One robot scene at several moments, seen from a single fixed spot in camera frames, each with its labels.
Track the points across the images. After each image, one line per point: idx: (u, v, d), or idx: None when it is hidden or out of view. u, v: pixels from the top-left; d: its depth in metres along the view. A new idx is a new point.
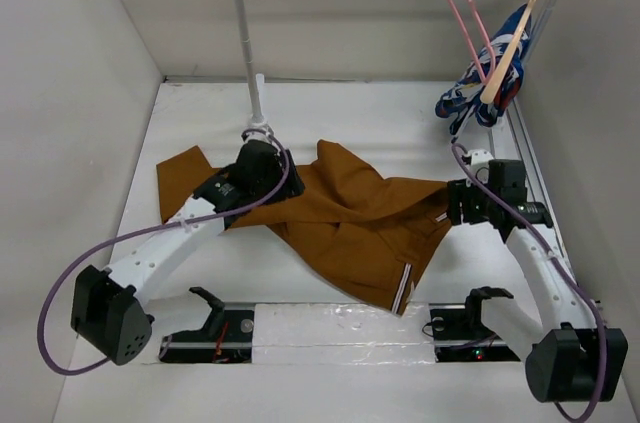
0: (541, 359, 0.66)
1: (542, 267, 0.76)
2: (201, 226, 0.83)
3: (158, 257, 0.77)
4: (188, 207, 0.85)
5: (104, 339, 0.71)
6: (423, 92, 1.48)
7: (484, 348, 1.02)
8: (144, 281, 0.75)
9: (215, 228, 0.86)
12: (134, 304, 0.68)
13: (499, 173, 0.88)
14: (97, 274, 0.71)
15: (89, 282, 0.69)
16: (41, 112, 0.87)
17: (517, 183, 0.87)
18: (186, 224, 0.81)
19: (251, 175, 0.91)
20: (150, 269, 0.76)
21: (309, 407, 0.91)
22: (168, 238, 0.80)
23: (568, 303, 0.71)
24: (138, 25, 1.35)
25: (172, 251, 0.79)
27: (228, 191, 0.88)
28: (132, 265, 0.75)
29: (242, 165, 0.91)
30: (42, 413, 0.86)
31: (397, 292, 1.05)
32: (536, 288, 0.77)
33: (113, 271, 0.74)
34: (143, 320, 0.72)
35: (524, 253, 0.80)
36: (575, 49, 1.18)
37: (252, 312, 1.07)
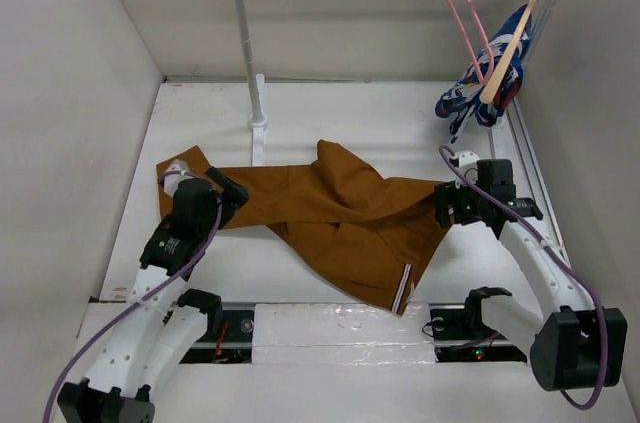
0: (546, 345, 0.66)
1: (536, 256, 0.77)
2: (161, 296, 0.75)
3: (131, 346, 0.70)
4: (140, 279, 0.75)
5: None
6: (423, 92, 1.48)
7: (484, 348, 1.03)
8: (129, 375, 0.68)
9: (174, 289, 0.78)
12: (126, 406, 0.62)
13: (488, 173, 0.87)
14: (75, 387, 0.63)
15: (70, 399, 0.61)
16: (41, 112, 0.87)
17: (506, 181, 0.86)
18: (143, 301, 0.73)
19: (195, 221, 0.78)
20: (129, 361, 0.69)
21: (309, 408, 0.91)
22: (133, 322, 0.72)
23: (565, 287, 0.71)
24: (138, 25, 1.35)
25: (141, 337, 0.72)
27: (175, 246, 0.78)
28: (107, 366, 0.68)
29: (179, 215, 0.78)
30: (42, 413, 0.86)
31: (397, 292, 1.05)
32: (533, 277, 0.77)
33: (91, 378, 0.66)
34: (142, 406, 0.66)
35: (518, 246, 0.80)
36: (575, 48, 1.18)
37: (252, 311, 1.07)
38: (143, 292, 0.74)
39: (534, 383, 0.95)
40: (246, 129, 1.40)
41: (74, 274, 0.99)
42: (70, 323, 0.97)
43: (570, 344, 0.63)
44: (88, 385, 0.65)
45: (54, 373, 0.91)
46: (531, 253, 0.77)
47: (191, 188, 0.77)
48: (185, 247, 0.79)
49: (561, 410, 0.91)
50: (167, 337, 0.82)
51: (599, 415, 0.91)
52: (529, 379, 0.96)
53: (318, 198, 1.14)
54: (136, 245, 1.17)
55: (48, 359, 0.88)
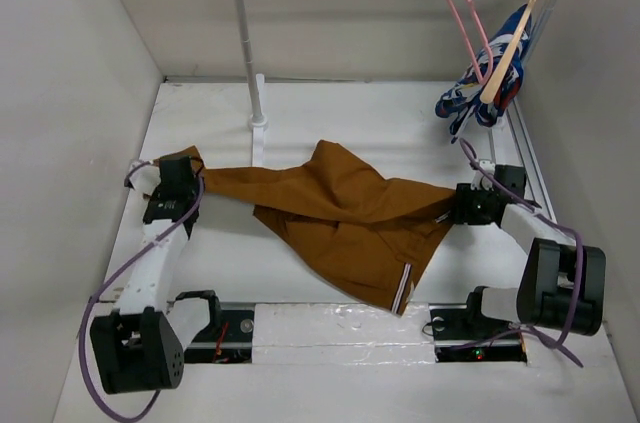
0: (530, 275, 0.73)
1: (529, 219, 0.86)
2: (172, 237, 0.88)
3: (155, 277, 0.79)
4: (149, 230, 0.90)
5: (143, 374, 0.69)
6: (423, 91, 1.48)
7: (484, 348, 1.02)
8: (156, 299, 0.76)
9: (180, 241, 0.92)
12: (161, 317, 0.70)
13: (500, 174, 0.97)
14: (109, 318, 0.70)
15: (104, 327, 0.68)
16: (40, 112, 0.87)
17: (516, 183, 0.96)
18: (158, 241, 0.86)
19: (184, 182, 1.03)
20: (154, 288, 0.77)
21: (309, 407, 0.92)
22: (153, 256, 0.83)
23: (553, 236, 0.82)
24: (138, 25, 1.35)
25: (160, 268, 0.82)
27: (173, 204, 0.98)
28: (134, 294, 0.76)
29: (172, 178, 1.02)
30: (42, 413, 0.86)
31: (397, 292, 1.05)
32: (528, 239, 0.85)
33: (121, 308, 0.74)
34: (173, 334, 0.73)
35: (515, 217, 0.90)
36: (576, 48, 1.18)
37: (252, 312, 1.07)
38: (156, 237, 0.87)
39: (535, 384, 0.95)
40: (246, 129, 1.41)
41: (74, 273, 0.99)
42: (70, 322, 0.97)
43: (549, 266, 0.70)
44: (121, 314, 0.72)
45: (54, 372, 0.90)
46: (526, 217, 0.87)
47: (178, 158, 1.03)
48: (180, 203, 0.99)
49: (562, 410, 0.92)
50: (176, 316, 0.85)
51: (599, 415, 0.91)
52: (530, 380, 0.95)
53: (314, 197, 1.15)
54: (136, 245, 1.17)
55: (48, 359, 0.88)
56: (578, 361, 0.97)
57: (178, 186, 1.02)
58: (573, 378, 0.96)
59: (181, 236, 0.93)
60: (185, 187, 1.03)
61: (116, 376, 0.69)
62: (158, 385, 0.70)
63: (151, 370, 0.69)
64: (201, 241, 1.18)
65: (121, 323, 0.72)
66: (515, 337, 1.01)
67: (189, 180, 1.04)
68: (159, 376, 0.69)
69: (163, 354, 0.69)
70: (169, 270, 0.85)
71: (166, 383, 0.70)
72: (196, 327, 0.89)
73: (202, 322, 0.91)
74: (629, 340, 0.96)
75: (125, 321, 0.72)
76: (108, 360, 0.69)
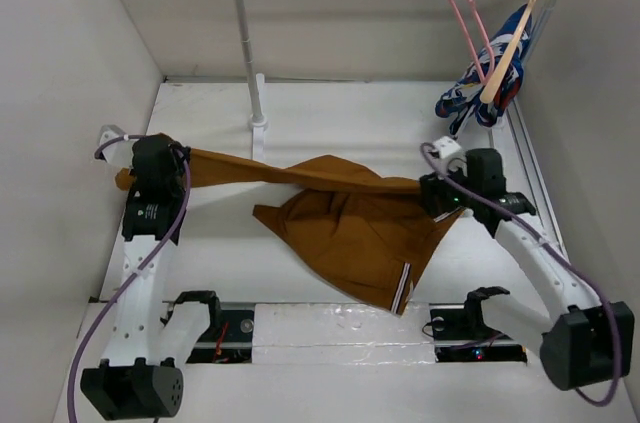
0: (556, 347, 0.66)
1: (534, 253, 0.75)
2: (156, 261, 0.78)
3: (142, 317, 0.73)
4: (130, 252, 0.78)
5: (143, 409, 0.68)
6: (423, 91, 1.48)
7: (484, 348, 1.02)
8: (148, 343, 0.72)
9: (167, 254, 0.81)
12: (154, 370, 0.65)
13: (479, 168, 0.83)
14: (98, 371, 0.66)
15: (96, 381, 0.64)
16: (40, 112, 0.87)
17: (497, 176, 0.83)
18: (140, 272, 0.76)
19: (163, 180, 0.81)
20: (143, 331, 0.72)
21: (308, 407, 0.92)
22: (136, 290, 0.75)
23: (570, 285, 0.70)
24: (138, 25, 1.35)
25: (148, 301, 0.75)
27: (156, 211, 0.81)
28: (123, 340, 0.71)
29: (148, 176, 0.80)
30: (42, 413, 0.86)
31: (397, 291, 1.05)
32: (535, 278, 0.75)
33: (111, 359, 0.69)
34: (169, 370, 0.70)
35: (516, 243, 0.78)
36: (576, 48, 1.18)
37: (252, 312, 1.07)
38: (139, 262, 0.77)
39: (535, 384, 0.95)
40: (246, 129, 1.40)
41: (74, 273, 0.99)
42: (70, 323, 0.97)
43: (583, 339, 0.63)
44: (110, 365, 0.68)
45: (54, 372, 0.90)
46: (529, 249, 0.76)
47: (150, 149, 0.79)
48: (165, 211, 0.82)
49: (562, 411, 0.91)
50: (177, 325, 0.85)
51: (600, 416, 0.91)
52: (530, 380, 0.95)
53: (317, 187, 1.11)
54: None
55: (48, 359, 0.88)
56: None
57: (160, 193, 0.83)
58: None
59: (167, 250, 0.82)
60: (166, 185, 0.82)
61: (116, 413, 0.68)
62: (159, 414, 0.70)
63: (150, 409, 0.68)
64: (201, 241, 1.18)
65: (112, 370, 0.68)
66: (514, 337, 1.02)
67: (170, 173, 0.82)
68: (159, 410, 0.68)
69: (161, 399, 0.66)
70: (159, 294, 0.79)
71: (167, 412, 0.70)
72: (196, 331, 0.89)
73: (203, 324, 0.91)
74: None
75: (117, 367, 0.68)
76: (105, 403, 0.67)
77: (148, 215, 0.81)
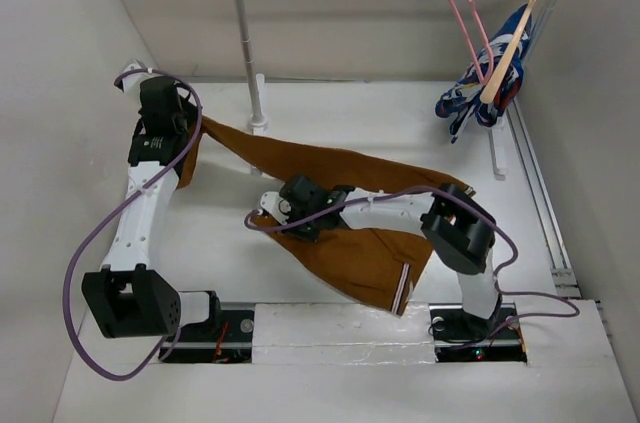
0: (446, 250, 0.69)
1: (374, 209, 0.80)
2: (160, 184, 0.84)
3: (144, 230, 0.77)
4: (135, 175, 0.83)
5: (140, 323, 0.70)
6: (423, 91, 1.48)
7: (484, 348, 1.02)
8: (147, 254, 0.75)
9: (170, 182, 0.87)
12: (154, 276, 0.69)
13: (298, 198, 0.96)
14: (99, 275, 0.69)
15: (97, 285, 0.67)
16: (40, 112, 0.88)
17: (313, 190, 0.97)
18: (145, 189, 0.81)
19: (169, 117, 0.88)
20: (145, 241, 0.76)
21: (309, 406, 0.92)
22: (140, 206, 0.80)
23: (409, 206, 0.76)
24: (138, 24, 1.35)
25: (151, 216, 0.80)
27: (161, 143, 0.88)
28: (125, 248, 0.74)
29: (154, 112, 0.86)
30: (43, 412, 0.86)
31: (397, 291, 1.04)
32: (392, 224, 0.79)
33: (112, 265, 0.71)
34: (167, 289, 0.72)
35: (362, 217, 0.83)
36: (575, 48, 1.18)
37: (252, 311, 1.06)
38: (143, 183, 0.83)
39: (535, 384, 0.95)
40: (246, 129, 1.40)
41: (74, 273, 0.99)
42: None
43: (451, 229, 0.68)
44: (112, 270, 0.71)
45: (54, 371, 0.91)
46: (371, 211, 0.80)
47: (157, 86, 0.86)
48: (170, 143, 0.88)
49: (562, 411, 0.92)
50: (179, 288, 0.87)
51: (600, 415, 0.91)
52: (530, 380, 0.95)
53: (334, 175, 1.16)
54: None
55: (47, 359, 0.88)
56: (578, 361, 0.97)
57: (167, 127, 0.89)
58: (574, 378, 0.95)
59: (170, 180, 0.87)
60: (172, 122, 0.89)
61: (114, 326, 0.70)
62: (156, 333, 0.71)
63: (147, 323, 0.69)
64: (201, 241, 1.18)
65: (113, 278, 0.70)
66: (514, 337, 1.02)
67: (175, 111, 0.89)
68: (156, 325, 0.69)
69: (159, 310, 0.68)
70: (159, 217, 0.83)
71: (164, 332, 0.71)
72: (193, 319, 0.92)
73: (202, 315, 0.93)
74: (628, 340, 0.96)
75: (118, 277, 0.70)
76: (104, 313, 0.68)
77: (154, 146, 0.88)
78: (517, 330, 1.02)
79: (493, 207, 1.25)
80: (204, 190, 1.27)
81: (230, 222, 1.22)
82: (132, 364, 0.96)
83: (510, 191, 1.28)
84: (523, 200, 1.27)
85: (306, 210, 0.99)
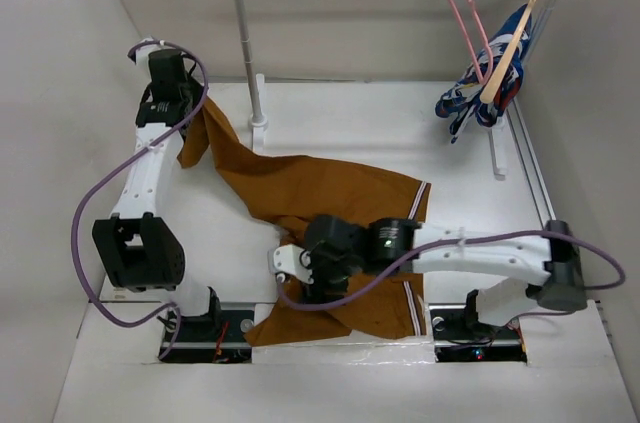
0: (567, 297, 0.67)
1: (465, 255, 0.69)
2: (168, 144, 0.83)
3: (152, 182, 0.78)
4: (144, 133, 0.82)
5: (147, 271, 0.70)
6: (423, 91, 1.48)
7: (483, 348, 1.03)
8: (154, 205, 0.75)
9: (177, 142, 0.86)
12: (162, 222, 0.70)
13: (332, 247, 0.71)
14: (108, 221, 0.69)
15: (107, 228, 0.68)
16: (40, 110, 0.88)
17: (352, 233, 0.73)
18: (153, 147, 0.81)
19: (176, 84, 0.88)
20: (152, 193, 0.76)
21: (308, 406, 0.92)
22: (147, 163, 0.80)
23: (519, 252, 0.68)
24: (139, 25, 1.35)
25: (157, 172, 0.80)
27: (167, 107, 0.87)
28: (133, 199, 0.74)
29: (161, 78, 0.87)
30: (42, 412, 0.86)
31: (411, 313, 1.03)
32: (485, 270, 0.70)
33: (121, 213, 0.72)
34: (173, 241, 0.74)
35: (445, 263, 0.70)
36: (575, 48, 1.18)
37: (252, 311, 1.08)
38: (150, 141, 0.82)
39: (534, 384, 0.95)
40: (246, 128, 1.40)
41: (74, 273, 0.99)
42: (69, 323, 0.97)
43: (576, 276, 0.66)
44: (121, 218, 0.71)
45: (54, 371, 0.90)
46: (463, 257, 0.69)
47: (166, 53, 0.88)
48: (176, 107, 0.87)
49: (561, 411, 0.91)
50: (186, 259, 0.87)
51: (600, 415, 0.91)
52: (529, 379, 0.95)
53: (299, 188, 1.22)
54: None
55: (47, 358, 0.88)
56: (577, 359, 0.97)
57: (172, 94, 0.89)
58: (573, 378, 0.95)
59: (177, 142, 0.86)
60: (179, 89, 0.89)
61: (122, 275, 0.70)
62: (162, 285, 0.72)
63: (155, 270, 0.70)
64: (202, 241, 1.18)
65: (122, 226, 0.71)
66: (514, 337, 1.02)
67: (182, 80, 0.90)
68: (162, 273, 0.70)
69: (165, 255, 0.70)
70: (165, 176, 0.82)
71: (170, 283, 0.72)
72: (193, 311, 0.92)
73: (200, 309, 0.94)
74: (628, 340, 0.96)
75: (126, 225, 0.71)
76: (113, 260, 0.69)
77: (160, 110, 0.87)
78: (517, 330, 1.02)
79: (494, 208, 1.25)
80: (204, 191, 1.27)
81: (231, 223, 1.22)
82: (132, 364, 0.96)
83: (510, 191, 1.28)
84: (523, 200, 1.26)
85: (343, 261, 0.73)
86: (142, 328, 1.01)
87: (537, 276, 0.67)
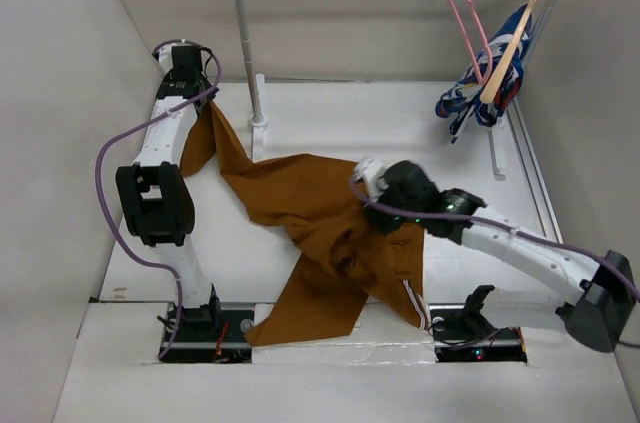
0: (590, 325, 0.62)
1: (514, 245, 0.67)
2: (185, 113, 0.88)
3: (170, 139, 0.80)
4: (163, 103, 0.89)
5: (162, 220, 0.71)
6: (424, 91, 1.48)
7: (484, 348, 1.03)
8: (172, 158, 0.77)
9: (192, 116, 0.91)
12: (180, 175, 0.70)
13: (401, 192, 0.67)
14: (130, 169, 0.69)
15: (128, 174, 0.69)
16: (40, 111, 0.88)
17: (426, 186, 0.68)
18: (171, 113, 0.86)
19: (195, 68, 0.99)
20: (170, 149, 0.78)
21: (308, 407, 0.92)
22: (166, 124, 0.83)
23: (564, 263, 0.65)
24: (139, 25, 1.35)
25: (175, 131, 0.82)
27: (185, 85, 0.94)
28: (152, 152, 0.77)
29: (182, 63, 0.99)
30: (42, 412, 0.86)
31: (412, 304, 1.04)
32: (526, 267, 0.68)
33: (142, 162, 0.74)
34: (188, 192, 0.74)
35: (490, 245, 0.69)
36: (576, 48, 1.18)
37: (252, 311, 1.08)
38: (169, 109, 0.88)
39: (534, 384, 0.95)
40: (246, 129, 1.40)
41: (74, 273, 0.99)
42: (69, 323, 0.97)
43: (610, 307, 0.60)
44: (140, 167, 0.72)
45: (54, 371, 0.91)
46: (511, 245, 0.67)
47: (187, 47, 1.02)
48: (192, 86, 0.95)
49: (561, 412, 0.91)
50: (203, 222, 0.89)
51: (600, 416, 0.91)
52: (529, 379, 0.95)
53: (301, 187, 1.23)
54: (135, 244, 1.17)
55: (47, 358, 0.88)
56: (577, 360, 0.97)
57: (189, 72, 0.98)
58: (573, 379, 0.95)
59: (192, 116, 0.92)
60: (196, 72, 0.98)
61: (139, 220, 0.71)
62: (174, 234, 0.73)
63: (169, 218, 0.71)
64: (201, 241, 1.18)
65: (142, 174, 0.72)
66: (514, 337, 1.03)
67: (199, 69, 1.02)
68: (177, 223, 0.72)
69: (182, 207, 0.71)
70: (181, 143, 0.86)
71: (182, 232, 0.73)
72: (193, 299, 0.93)
73: (200, 301, 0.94)
74: (628, 340, 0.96)
75: (144, 175, 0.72)
76: (130, 206, 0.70)
77: (178, 88, 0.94)
78: (517, 330, 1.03)
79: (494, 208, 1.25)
80: (204, 191, 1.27)
81: (230, 223, 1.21)
82: (133, 364, 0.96)
83: (510, 191, 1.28)
84: (524, 200, 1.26)
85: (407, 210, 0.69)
86: (143, 329, 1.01)
87: (573, 291, 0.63)
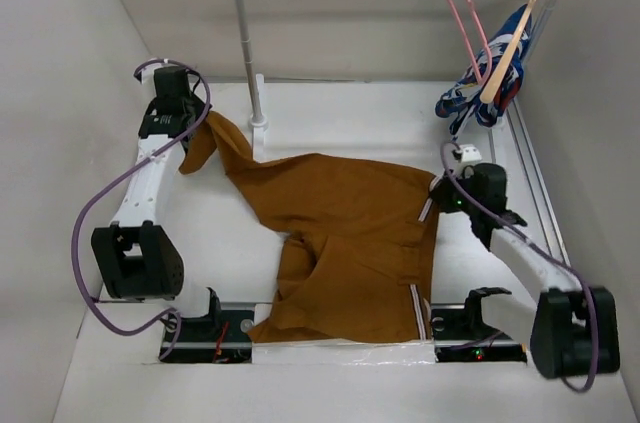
0: (541, 333, 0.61)
1: (521, 249, 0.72)
2: (169, 155, 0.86)
3: (152, 192, 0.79)
4: (146, 144, 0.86)
5: (146, 282, 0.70)
6: (423, 91, 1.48)
7: (484, 348, 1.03)
8: (154, 213, 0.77)
9: (177, 153, 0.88)
12: (161, 234, 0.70)
13: (483, 184, 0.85)
14: (108, 229, 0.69)
15: (105, 235, 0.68)
16: (40, 111, 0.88)
17: (499, 194, 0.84)
18: (154, 156, 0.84)
19: (179, 97, 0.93)
20: (152, 202, 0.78)
21: (306, 406, 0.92)
22: (147, 173, 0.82)
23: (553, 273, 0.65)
24: (138, 24, 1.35)
25: (157, 183, 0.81)
27: (170, 119, 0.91)
28: (133, 208, 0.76)
29: (165, 92, 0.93)
30: (43, 410, 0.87)
31: (418, 317, 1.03)
32: (525, 275, 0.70)
33: (121, 221, 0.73)
34: (171, 244, 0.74)
35: (509, 250, 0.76)
36: (576, 48, 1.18)
37: (252, 311, 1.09)
38: (153, 151, 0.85)
39: (532, 384, 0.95)
40: (246, 129, 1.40)
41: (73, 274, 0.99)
42: (69, 323, 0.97)
43: (565, 322, 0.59)
44: (119, 226, 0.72)
45: (55, 370, 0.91)
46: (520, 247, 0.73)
47: (169, 70, 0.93)
48: (179, 119, 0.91)
49: (561, 411, 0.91)
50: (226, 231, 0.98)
51: (600, 415, 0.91)
52: (529, 379, 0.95)
53: (310, 186, 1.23)
54: None
55: (47, 357, 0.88)
56: None
57: (174, 105, 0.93)
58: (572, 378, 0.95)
59: (178, 153, 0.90)
60: (182, 103, 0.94)
61: (119, 284, 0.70)
62: (161, 294, 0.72)
63: (153, 281, 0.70)
64: (202, 243, 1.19)
65: (122, 234, 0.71)
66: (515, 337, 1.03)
67: (185, 94, 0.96)
68: (160, 285, 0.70)
69: (164, 268, 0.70)
70: (167, 183, 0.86)
71: (169, 292, 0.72)
72: (193, 311, 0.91)
73: (199, 311, 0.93)
74: (628, 339, 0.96)
75: (125, 233, 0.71)
76: (110, 268, 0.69)
77: (163, 121, 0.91)
78: None
79: None
80: (205, 191, 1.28)
81: (231, 224, 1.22)
82: (133, 364, 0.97)
83: (510, 191, 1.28)
84: (523, 200, 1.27)
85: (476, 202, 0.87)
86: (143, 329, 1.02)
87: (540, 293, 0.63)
